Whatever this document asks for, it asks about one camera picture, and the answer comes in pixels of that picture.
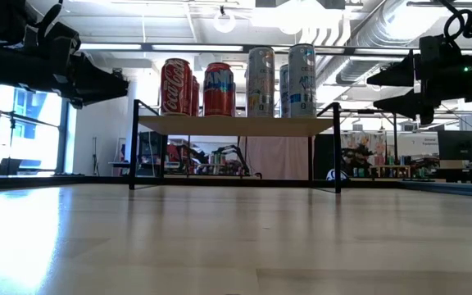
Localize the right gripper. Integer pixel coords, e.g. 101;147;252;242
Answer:
365;34;472;126

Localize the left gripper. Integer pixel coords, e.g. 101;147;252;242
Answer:
34;22;129;110

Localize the Coca-Cola Star Wars can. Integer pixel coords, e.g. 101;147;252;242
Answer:
159;57;193;117

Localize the red Coca-Cola can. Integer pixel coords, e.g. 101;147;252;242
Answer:
190;75;201;117

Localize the red soda can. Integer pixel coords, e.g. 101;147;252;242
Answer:
202;61;235;118

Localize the small wooden background shelf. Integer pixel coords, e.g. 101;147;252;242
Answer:
369;163;412;179

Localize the black background pole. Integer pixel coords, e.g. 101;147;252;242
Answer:
392;112;399;166

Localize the black computer tower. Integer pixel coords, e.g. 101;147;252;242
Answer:
139;130;164;165

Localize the black computer monitor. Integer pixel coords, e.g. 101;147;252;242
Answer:
438;130;472;163

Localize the black background stand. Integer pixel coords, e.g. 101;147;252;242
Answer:
0;107;20;145

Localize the long ceiling light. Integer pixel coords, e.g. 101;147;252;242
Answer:
78;42;472;57

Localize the white and blue ball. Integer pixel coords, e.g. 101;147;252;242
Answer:
325;168;350;182

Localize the round white ceiling lamp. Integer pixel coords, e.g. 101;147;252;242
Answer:
213;11;237;34

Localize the beige hanging cloth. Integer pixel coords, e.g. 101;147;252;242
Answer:
247;136;315;180

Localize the silver ventilation duct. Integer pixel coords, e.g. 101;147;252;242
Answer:
336;0;442;85

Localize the colourful wall poster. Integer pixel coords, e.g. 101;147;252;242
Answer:
341;130;388;167

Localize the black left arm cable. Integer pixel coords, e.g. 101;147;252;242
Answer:
34;0;66;42

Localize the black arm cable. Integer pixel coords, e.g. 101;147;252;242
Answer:
34;0;66;42
438;0;472;41

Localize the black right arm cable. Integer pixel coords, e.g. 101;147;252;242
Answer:
438;0;472;41

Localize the wooden shelf black metal frame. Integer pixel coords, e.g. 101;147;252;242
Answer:
128;99;343;194

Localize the black aluminium rig frame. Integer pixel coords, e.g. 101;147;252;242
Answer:
0;174;472;200

